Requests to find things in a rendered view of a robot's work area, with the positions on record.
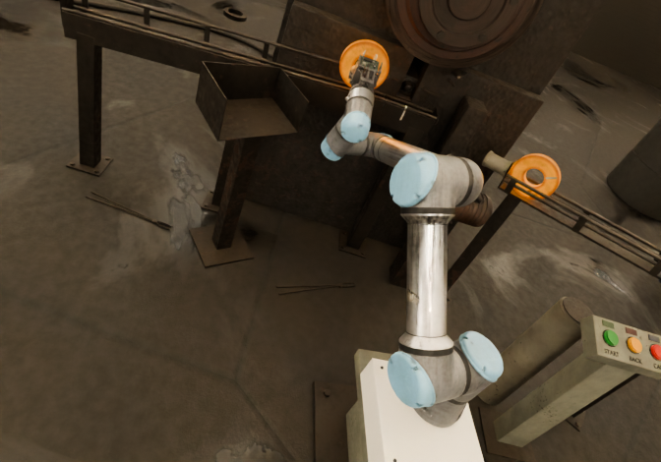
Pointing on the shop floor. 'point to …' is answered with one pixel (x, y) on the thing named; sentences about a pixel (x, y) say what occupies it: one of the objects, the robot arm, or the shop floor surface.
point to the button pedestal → (569, 389)
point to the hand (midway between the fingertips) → (366, 60)
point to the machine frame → (306, 9)
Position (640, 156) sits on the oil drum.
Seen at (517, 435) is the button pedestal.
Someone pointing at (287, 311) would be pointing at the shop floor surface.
